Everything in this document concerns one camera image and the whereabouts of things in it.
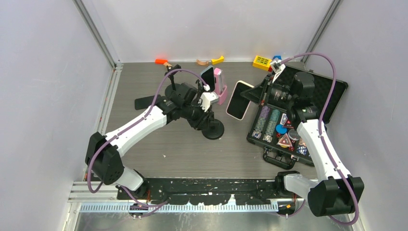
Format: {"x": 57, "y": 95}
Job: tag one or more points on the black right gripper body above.
{"x": 270, "y": 90}

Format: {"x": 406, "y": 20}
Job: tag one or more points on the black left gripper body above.
{"x": 197, "y": 116}

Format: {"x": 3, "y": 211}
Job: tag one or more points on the smartphone with cream case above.
{"x": 238, "y": 105}

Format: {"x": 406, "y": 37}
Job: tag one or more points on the smartphone with clear case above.
{"x": 208, "y": 76}

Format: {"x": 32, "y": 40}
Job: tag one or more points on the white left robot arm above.
{"x": 104, "y": 153}

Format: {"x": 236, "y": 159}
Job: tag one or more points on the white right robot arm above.
{"x": 337, "y": 191}

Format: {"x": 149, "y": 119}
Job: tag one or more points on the pink wedge stand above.
{"x": 220, "y": 86}

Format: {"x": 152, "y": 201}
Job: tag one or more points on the blue-green poker chip stack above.
{"x": 272, "y": 122}

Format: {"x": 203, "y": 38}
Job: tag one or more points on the yellow toy brick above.
{"x": 261, "y": 62}

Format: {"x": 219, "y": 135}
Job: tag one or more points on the purple poker chip stack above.
{"x": 262, "y": 119}

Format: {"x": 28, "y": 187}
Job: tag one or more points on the black foam-lined case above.
{"x": 304, "y": 95}

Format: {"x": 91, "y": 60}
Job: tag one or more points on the blue round game chip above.
{"x": 280, "y": 129}

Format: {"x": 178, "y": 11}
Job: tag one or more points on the red triangle game piece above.
{"x": 284, "y": 141}

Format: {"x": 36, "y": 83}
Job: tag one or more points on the yellow arch block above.
{"x": 217, "y": 60}

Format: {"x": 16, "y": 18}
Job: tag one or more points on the tan arch block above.
{"x": 202, "y": 63}

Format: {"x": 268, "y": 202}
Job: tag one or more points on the black smartphone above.
{"x": 143, "y": 103}

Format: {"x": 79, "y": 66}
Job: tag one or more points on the orange wooden block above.
{"x": 161, "y": 61}

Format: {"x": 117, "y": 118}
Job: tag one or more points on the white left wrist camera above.
{"x": 207, "y": 99}

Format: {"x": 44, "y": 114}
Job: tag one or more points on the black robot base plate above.
{"x": 207, "y": 191}

